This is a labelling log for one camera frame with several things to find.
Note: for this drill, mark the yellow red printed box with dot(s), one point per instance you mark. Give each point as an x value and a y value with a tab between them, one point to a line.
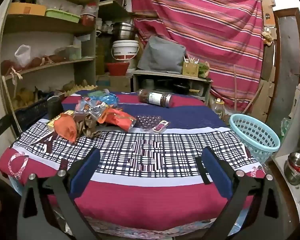
51	123

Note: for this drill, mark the cardboard egg carton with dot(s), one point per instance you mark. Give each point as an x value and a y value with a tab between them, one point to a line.
80	88

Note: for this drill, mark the clear blister tray pink label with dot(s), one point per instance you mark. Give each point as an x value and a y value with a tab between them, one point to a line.
150	123

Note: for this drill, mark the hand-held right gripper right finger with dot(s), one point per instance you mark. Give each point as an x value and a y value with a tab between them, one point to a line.
218	175

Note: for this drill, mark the steel mug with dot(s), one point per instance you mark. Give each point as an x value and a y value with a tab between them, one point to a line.
295	167

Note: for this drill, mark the clear jar white green label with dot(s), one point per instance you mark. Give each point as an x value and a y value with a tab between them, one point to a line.
155	98

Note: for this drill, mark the dark jar green label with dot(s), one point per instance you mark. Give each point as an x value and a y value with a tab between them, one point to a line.
54	107

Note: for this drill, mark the blue plastic bag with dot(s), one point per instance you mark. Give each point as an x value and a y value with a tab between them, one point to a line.
106	97

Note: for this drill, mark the green plastic tray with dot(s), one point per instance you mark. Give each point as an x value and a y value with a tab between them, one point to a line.
62	16

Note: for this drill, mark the stacked flat cardboard sheets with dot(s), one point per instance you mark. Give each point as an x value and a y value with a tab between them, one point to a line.
267	80

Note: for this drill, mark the white plastic bag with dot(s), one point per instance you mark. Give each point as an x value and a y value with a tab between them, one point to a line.
22	55

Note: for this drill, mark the tall wooden shelf unit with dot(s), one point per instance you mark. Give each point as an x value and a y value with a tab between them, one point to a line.
47	30

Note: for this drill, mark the large steel pot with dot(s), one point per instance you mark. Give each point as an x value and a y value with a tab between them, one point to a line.
123	31

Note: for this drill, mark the brown paper wrapper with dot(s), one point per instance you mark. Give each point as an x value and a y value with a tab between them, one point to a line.
86	127

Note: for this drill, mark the red plastic basin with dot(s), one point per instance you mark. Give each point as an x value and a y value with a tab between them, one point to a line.
117	68

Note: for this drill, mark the yellow cooking oil bottle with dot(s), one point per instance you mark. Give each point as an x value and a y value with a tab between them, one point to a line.
218	108

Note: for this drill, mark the red striped hanging cloth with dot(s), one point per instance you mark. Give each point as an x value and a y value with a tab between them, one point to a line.
202	35

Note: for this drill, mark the wooden utensil holder box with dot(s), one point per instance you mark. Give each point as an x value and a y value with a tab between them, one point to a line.
190	68

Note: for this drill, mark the clear printed snack wrapper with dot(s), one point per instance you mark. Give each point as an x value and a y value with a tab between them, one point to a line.
90	107

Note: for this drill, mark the brown cardboard box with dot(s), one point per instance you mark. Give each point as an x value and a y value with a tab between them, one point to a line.
115	83

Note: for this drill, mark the orange plastic bag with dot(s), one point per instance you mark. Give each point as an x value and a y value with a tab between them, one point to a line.
66	127

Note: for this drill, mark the bag of green vegetables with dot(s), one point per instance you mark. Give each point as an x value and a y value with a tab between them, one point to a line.
203	70

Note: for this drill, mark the orange snack packet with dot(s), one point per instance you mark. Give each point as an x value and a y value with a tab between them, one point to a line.
117	118

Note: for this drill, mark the white plastic bucket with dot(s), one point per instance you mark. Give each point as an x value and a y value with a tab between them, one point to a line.
125	51

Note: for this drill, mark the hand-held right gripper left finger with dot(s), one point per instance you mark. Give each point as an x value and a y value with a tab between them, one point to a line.
83	175

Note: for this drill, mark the orange cardboard box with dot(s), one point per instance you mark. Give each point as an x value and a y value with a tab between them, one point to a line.
26	9

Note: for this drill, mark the dark blue plastic crate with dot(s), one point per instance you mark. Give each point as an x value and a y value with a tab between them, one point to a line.
32	112

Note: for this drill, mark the low grey shelf cabinet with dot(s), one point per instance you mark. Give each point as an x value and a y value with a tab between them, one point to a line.
170	76

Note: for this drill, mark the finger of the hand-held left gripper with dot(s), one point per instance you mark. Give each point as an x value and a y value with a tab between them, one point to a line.
1	126

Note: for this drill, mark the light blue plastic basket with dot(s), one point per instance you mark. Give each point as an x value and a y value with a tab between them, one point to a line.
255	135

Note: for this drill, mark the checked red blue printed blanket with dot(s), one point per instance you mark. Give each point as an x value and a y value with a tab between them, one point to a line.
140	195

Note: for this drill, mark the grey cushion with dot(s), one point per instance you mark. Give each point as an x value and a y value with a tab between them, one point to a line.
162	55

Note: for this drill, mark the grey door brown frame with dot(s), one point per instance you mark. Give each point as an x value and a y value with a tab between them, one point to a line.
285	62

